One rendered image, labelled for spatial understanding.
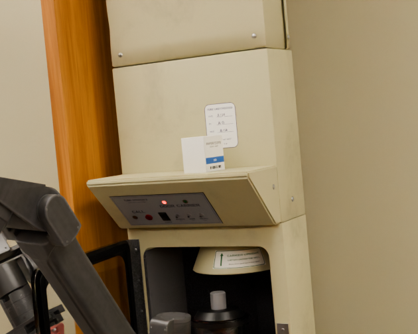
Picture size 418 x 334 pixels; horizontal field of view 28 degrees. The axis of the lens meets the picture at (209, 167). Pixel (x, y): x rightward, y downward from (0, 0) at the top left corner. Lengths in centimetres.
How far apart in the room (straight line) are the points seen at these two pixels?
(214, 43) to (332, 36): 44
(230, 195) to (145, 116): 26
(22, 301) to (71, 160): 28
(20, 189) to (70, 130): 51
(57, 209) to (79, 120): 52
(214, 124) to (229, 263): 25
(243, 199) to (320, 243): 54
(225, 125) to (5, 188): 54
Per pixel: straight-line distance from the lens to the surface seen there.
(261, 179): 136
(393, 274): 184
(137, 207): 148
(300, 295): 150
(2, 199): 103
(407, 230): 182
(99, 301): 119
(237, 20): 145
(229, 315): 149
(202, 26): 148
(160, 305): 162
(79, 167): 156
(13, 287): 145
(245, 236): 147
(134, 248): 159
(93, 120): 160
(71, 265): 114
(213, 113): 147
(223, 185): 136
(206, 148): 139
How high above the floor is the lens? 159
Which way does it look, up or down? 3 degrees down
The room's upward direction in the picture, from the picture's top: 5 degrees counter-clockwise
